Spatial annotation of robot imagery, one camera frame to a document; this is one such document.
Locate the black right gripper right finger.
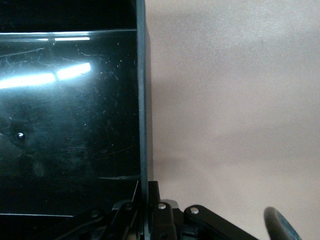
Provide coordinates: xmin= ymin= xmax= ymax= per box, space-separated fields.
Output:
xmin=146 ymin=180 xmax=259 ymax=240

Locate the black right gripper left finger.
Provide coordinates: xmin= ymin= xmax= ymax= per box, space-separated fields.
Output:
xmin=54 ymin=179 xmax=145 ymax=240

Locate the black plastic box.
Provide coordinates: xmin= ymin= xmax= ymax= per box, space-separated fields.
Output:
xmin=0 ymin=0 xmax=154 ymax=240

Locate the blue grey cable stub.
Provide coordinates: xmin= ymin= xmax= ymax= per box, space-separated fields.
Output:
xmin=263 ymin=206 xmax=301 ymax=240

